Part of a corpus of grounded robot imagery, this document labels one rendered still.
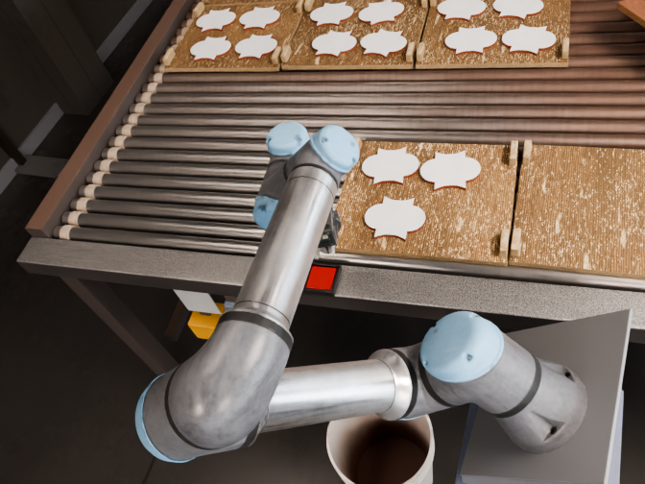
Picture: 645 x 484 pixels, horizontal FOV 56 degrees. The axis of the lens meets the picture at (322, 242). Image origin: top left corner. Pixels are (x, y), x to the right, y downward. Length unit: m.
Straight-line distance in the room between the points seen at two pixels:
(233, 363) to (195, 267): 0.83
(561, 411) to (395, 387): 0.25
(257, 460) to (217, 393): 1.55
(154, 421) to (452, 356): 0.43
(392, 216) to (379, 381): 0.55
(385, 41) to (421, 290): 0.87
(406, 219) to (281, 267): 0.68
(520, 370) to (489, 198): 0.57
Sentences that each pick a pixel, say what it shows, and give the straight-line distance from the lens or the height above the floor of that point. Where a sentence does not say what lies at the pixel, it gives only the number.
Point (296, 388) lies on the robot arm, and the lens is 0.87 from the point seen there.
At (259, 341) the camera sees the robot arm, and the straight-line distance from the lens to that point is 0.70.
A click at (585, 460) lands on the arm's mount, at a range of 1.01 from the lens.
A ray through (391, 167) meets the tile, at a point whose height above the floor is 0.95.
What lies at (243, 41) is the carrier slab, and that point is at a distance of 2.09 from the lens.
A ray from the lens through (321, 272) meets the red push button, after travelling 1.37.
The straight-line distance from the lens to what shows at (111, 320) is 1.96.
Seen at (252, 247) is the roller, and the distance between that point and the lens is 1.48.
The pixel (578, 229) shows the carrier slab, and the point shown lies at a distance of 1.40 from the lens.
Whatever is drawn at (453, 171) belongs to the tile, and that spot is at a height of 0.95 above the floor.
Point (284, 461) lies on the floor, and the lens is 2.21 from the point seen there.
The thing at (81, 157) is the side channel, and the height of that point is 0.95.
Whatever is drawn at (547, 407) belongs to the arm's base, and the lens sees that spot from 1.01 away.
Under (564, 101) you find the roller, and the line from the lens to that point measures 1.72.
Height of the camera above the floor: 2.03
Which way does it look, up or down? 51 degrees down
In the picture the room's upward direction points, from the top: 19 degrees counter-clockwise
